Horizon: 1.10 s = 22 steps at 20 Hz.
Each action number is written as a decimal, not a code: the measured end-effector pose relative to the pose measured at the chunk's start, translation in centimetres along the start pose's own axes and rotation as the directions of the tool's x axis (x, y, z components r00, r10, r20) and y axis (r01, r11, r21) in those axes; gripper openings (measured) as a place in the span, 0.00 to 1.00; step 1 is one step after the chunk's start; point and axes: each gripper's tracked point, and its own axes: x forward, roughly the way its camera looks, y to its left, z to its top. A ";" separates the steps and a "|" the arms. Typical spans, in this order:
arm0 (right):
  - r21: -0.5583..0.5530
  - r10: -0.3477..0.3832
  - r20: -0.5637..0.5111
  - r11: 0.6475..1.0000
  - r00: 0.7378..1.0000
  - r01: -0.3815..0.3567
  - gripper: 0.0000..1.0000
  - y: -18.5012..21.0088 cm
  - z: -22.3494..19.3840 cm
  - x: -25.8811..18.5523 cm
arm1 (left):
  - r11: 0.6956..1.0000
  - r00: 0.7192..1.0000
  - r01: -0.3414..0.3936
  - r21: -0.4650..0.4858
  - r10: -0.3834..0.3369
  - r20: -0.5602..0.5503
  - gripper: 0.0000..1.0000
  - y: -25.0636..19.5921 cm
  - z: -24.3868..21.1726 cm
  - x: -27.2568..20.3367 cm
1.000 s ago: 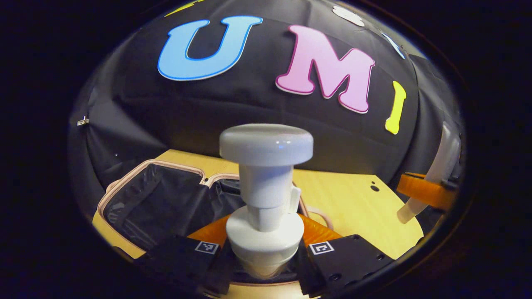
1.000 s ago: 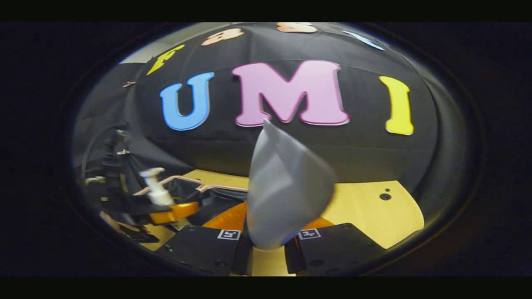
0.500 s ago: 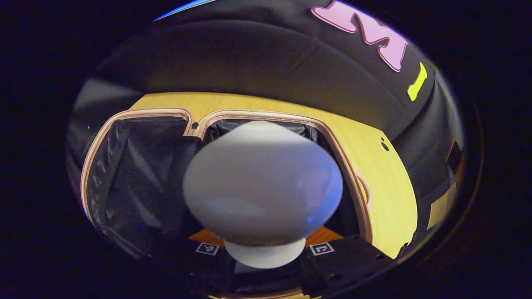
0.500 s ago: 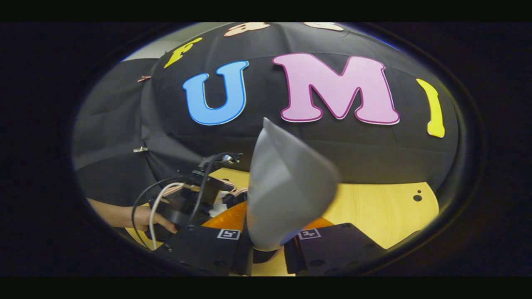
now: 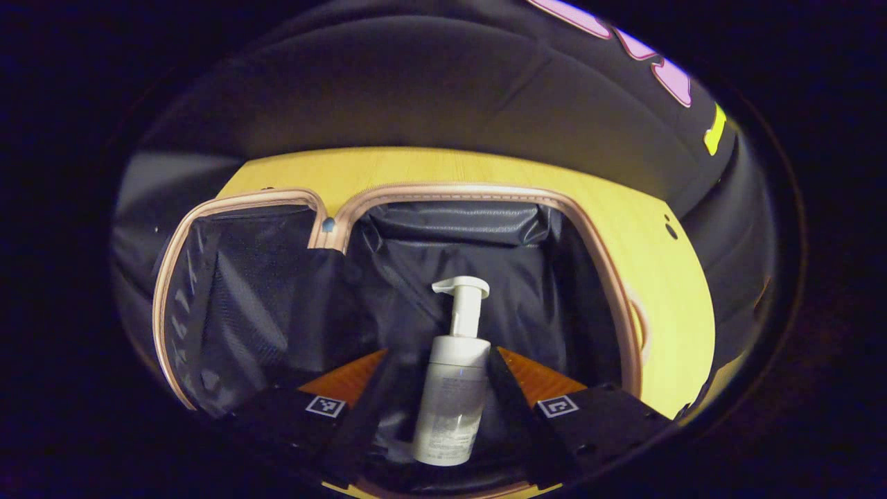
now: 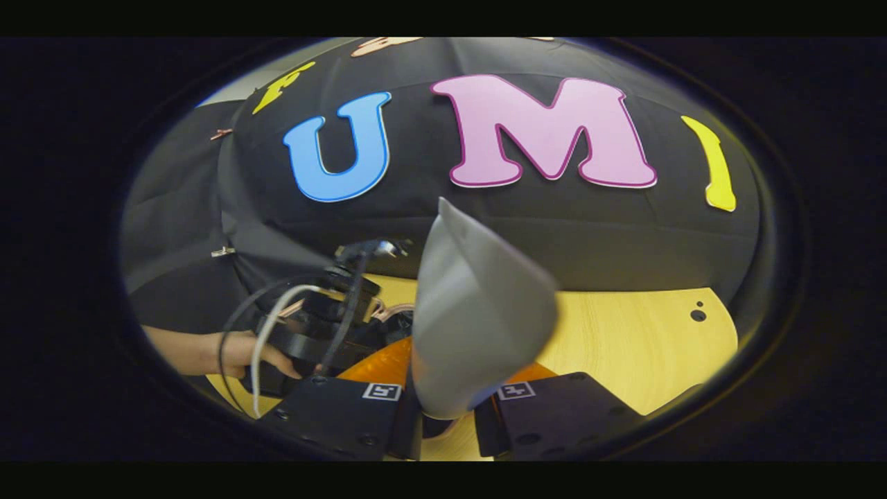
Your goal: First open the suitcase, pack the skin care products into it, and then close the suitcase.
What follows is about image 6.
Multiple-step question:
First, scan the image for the white squeeze tube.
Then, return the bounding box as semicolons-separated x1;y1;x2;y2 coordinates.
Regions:
411;197;561;421

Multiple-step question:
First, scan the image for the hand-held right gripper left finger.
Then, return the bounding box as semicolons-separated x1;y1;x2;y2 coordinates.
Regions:
258;338;424;462

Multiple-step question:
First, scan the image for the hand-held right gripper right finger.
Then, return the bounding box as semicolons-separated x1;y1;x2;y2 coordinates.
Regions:
475;362;643;462

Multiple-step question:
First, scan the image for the black cable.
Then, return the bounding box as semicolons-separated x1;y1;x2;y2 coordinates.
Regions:
217;274;326;417

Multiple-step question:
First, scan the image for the pink suitcase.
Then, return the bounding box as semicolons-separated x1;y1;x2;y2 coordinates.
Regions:
281;297;416;326

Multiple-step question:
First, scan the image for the black backdrop cloth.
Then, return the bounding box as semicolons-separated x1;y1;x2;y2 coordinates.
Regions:
121;38;763;333

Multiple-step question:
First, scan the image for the white cable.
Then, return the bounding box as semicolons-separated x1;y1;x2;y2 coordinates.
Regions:
249;284;326;419

